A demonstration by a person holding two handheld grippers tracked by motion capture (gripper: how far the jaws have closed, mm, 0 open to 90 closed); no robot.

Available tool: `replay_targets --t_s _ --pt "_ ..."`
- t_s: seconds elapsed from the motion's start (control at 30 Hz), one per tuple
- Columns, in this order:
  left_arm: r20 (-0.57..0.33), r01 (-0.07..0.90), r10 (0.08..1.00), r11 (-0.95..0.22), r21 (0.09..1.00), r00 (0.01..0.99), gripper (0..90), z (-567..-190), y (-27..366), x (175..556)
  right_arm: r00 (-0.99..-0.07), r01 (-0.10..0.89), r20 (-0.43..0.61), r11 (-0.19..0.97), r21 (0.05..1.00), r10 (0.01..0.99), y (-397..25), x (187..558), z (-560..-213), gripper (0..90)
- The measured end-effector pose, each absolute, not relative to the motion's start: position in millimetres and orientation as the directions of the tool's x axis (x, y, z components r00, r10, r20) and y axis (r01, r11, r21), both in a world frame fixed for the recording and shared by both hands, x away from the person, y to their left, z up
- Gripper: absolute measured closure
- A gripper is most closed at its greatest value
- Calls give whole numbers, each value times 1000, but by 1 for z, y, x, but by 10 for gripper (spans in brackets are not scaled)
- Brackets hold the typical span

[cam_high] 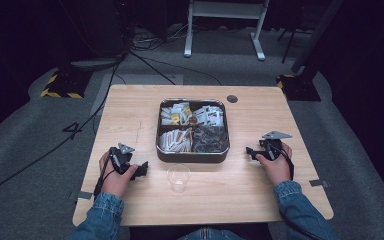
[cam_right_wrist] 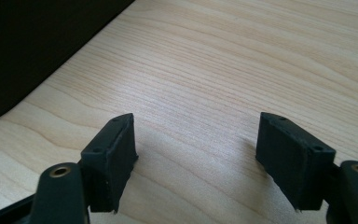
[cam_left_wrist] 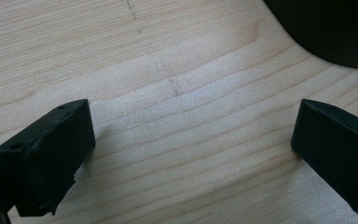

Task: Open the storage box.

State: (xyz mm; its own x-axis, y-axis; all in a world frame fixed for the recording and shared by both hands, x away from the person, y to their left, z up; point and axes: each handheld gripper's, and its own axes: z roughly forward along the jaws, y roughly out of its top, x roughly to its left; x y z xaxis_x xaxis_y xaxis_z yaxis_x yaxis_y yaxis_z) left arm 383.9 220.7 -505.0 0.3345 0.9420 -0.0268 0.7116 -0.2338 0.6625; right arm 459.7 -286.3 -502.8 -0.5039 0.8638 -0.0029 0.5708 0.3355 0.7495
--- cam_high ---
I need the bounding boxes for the person's jeans lap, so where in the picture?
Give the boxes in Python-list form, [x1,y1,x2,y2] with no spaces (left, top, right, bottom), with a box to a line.
[176,227,248,240]

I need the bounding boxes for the person's right hand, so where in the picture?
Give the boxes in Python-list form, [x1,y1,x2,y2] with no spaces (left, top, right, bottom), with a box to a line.
[255,142,293,187]

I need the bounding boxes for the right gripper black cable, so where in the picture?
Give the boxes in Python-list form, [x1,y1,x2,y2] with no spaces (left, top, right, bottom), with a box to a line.
[278,144,324,240]

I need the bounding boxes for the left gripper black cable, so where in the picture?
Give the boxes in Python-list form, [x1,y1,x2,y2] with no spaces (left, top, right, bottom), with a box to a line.
[93,159,116,202]

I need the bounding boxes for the black yellow striped stand base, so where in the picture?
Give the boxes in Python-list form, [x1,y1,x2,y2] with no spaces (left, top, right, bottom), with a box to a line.
[40,68,93,100]
[276,73,322,102]

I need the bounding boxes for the dark four-compartment box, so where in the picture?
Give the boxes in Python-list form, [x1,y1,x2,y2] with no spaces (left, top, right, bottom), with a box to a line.
[155,97,231,164]

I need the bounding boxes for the pile of white yellow packets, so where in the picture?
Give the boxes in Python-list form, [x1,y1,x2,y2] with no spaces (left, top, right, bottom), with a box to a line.
[160,102,193,127]

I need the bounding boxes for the black tripod legs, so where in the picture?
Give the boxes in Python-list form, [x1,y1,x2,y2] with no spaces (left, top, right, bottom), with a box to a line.
[277,26,315,65]

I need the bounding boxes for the clear box lid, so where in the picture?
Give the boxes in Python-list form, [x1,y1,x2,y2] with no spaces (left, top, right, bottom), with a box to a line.
[156,97,231,156]

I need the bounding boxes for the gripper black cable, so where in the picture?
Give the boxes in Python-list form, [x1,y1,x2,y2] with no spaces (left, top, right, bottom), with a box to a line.
[278,144,324,240]
[93,159,116,202]

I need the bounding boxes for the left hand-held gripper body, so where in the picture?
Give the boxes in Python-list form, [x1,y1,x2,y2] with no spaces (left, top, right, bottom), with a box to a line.
[108,143,138,175]

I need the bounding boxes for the person's left hand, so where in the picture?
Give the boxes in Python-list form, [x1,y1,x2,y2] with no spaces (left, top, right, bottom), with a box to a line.
[98,150,139,198]

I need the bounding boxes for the thin black floor cable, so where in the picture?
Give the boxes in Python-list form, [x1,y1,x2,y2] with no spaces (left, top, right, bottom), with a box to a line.
[145,57,223,86]

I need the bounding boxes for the white metal stand frame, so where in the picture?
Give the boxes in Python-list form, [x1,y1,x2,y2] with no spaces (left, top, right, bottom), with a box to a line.
[183,0,271,62]

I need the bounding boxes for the clear plastic cup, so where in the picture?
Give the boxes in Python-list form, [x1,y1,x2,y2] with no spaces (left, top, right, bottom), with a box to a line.
[166,163,192,194]

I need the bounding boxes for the grey tape piece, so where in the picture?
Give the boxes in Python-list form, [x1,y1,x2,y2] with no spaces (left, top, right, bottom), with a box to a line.
[75,190,94,201]
[308,179,330,188]

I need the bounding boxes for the pile of dark packets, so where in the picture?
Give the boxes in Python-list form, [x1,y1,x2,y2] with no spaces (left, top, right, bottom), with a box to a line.
[192,125,229,154]

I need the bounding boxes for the bundle of floor cables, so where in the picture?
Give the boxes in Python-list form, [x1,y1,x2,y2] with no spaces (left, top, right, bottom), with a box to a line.
[130,22,192,52]

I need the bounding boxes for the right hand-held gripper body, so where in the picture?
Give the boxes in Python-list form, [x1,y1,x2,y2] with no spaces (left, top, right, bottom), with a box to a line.
[259,130,293,161]

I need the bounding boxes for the pile of white brown sticks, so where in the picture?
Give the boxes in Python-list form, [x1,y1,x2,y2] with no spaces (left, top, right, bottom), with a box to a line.
[158,128,194,154]

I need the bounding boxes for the dark slanted pole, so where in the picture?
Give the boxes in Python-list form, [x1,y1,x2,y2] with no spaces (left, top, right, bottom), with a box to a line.
[291,0,345,75]

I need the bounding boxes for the long black floor cable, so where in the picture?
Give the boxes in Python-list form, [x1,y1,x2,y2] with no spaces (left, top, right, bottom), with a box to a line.
[0,49,129,202]

